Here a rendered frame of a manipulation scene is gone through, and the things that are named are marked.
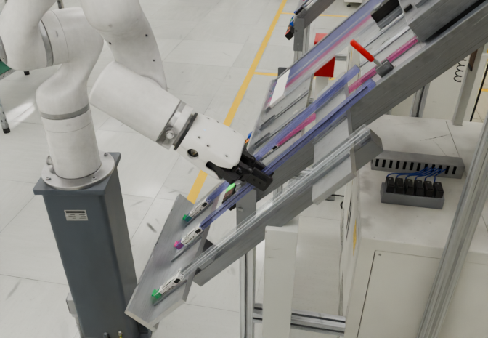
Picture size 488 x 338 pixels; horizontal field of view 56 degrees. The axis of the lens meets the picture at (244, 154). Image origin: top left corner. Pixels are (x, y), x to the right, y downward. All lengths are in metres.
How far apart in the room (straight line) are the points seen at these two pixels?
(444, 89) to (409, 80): 1.64
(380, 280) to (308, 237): 0.84
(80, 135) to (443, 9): 0.86
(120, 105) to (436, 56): 0.59
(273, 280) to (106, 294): 0.71
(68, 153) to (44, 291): 0.89
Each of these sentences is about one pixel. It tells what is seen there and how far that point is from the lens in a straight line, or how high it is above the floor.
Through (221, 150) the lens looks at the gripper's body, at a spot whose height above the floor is 1.01.
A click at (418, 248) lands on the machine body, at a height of 0.60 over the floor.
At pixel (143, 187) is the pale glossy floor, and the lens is 2.42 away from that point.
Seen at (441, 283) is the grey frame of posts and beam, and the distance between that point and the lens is 1.26.
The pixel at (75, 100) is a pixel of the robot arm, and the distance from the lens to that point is 1.18.
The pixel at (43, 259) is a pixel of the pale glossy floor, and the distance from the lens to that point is 2.15.
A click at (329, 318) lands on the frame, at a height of 0.32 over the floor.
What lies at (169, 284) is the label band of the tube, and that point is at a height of 0.77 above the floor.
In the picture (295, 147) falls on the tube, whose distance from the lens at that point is 0.77.
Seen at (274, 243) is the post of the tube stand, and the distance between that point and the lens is 0.87.
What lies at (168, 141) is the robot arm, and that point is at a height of 1.02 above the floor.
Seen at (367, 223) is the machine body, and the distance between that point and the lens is 1.24.
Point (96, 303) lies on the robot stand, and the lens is 1.56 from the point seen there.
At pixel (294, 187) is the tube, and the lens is 0.68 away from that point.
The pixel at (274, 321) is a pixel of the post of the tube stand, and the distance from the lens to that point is 1.03.
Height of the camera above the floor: 1.40
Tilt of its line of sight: 32 degrees down
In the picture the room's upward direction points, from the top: straight up
